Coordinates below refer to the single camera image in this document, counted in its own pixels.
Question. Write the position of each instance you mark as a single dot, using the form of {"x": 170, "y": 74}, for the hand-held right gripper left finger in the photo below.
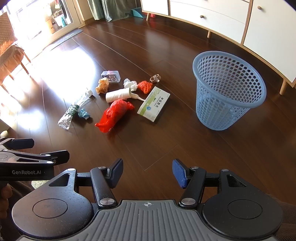
{"x": 116, "y": 172}

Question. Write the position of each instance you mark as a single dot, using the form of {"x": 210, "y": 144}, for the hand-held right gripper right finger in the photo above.
{"x": 179, "y": 172}

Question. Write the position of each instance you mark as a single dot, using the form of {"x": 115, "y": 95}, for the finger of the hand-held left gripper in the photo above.
{"x": 22, "y": 143}
{"x": 60, "y": 156}

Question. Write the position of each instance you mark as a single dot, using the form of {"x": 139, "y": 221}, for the crushed clear plastic bottle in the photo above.
{"x": 69, "y": 115}

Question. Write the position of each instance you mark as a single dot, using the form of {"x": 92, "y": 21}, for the blue paper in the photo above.
{"x": 83, "y": 114}

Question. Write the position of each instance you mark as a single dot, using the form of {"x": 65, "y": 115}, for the red plastic bag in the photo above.
{"x": 114, "y": 113}

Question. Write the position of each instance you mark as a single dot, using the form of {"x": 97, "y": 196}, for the white green medicine box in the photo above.
{"x": 152, "y": 104}

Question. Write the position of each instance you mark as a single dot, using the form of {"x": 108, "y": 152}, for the brown paper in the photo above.
{"x": 103, "y": 85}

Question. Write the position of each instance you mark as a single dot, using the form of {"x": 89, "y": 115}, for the blue plastic mesh basket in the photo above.
{"x": 229, "y": 104}

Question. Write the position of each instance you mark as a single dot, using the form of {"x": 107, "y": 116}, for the white tissue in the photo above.
{"x": 130, "y": 84}

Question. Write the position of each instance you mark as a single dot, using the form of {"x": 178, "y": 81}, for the orange foam net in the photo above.
{"x": 145, "y": 87}

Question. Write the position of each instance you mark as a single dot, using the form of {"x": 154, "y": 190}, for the clear plastic box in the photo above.
{"x": 111, "y": 76}

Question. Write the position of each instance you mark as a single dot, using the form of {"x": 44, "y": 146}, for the person's left hand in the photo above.
{"x": 5, "y": 199}

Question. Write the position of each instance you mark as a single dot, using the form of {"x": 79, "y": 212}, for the wicker chair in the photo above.
{"x": 7, "y": 30}

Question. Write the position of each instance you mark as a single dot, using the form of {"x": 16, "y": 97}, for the dark door mat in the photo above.
{"x": 67, "y": 37}

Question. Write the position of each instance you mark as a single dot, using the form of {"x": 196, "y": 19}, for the green curtain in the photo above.
{"x": 115, "y": 9}

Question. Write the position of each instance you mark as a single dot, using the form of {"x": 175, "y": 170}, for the small red item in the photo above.
{"x": 151, "y": 16}

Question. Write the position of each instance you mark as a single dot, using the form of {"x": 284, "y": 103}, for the teal dustpan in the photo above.
{"x": 138, "y": 12}

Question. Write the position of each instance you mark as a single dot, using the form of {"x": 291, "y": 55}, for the white wooden cabinet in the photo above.
{"x": 208, "y": 14}

